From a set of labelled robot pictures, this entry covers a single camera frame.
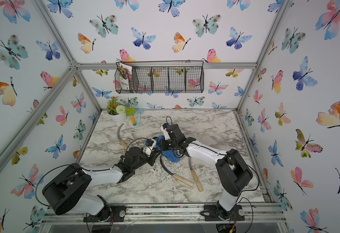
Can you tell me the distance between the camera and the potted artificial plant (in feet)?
3.37

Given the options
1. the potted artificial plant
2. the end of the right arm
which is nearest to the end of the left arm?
the end of the right arm

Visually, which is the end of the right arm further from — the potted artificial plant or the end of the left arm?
the potted artificial plant
